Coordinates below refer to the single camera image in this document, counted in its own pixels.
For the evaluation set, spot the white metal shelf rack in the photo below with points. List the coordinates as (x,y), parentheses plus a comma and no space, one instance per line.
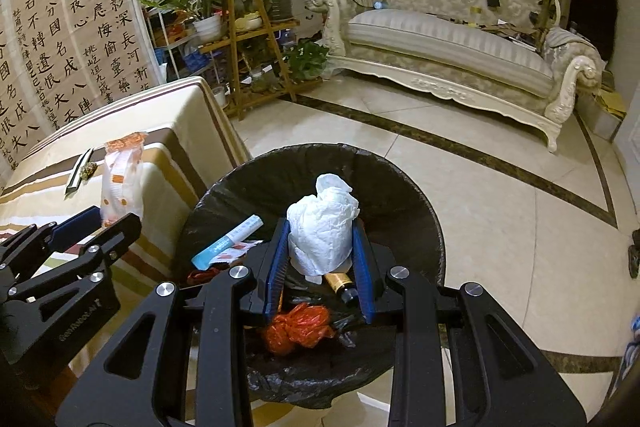
(167,52)

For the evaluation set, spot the cardboard box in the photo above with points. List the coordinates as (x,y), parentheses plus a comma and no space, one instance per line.
(602,112)

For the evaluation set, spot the small leafy green plant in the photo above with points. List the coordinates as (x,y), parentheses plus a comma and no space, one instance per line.
(305,59)

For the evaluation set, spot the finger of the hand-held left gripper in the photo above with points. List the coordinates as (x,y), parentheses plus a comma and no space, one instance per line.
(75,221)
(112,237)

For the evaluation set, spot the white orange printed wrapper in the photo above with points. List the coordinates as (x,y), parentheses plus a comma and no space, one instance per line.
(122,172)

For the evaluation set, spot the red crumpled wrapper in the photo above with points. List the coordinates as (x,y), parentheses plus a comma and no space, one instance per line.
(200,277)

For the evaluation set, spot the calligraphy wall hanging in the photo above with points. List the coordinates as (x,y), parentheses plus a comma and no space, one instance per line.
(65,32)

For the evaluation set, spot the dark bottle with gold label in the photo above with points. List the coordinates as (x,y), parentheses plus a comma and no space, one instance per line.
(341,284)

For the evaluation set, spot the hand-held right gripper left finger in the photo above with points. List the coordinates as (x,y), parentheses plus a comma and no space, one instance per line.
(278,267)

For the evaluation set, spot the wooden plant stand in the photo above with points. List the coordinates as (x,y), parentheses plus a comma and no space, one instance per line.
(232,52)

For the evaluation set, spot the white tissue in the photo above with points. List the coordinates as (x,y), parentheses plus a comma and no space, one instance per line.
(320,227)

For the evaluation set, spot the cream carved sofa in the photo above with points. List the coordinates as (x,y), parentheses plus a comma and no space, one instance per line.
(440,52)

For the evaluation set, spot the bin with black liner bag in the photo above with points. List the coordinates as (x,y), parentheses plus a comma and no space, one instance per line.
(395,207)

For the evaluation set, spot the orange plastic bag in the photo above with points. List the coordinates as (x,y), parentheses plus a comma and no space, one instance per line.
(300,329)

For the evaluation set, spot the striped tablecloth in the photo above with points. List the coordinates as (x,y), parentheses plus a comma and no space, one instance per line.
(165,122)

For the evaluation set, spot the small brown and white wrapper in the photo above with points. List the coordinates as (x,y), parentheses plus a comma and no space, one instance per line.
(82,169)

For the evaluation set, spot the blue white tube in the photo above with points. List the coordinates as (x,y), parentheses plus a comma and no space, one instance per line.
(225,243)

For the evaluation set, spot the pile of papers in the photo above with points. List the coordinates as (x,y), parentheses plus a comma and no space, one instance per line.
(510,32)

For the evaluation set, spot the yellow bowl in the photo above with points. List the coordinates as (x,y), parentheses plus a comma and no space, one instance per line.
(248,23)

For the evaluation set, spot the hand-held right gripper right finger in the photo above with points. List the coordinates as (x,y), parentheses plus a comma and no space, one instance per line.
(362,277)

